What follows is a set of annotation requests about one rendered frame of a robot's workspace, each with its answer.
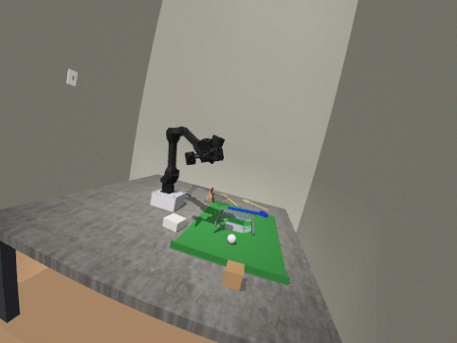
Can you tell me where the green flat mat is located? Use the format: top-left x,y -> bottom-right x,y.
176,201 -> 286,275

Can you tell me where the blue rod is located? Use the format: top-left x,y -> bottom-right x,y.
228,207 -> 268,217

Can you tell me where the white golf ball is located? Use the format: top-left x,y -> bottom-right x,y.
228,234 -> 236,244

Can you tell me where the tan cube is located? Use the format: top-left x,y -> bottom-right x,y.
221,260 -> 245,291

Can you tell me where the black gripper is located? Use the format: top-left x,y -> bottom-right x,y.
185,147 -> 224,165

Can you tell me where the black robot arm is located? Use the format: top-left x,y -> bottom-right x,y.
160,127 -> 225,194

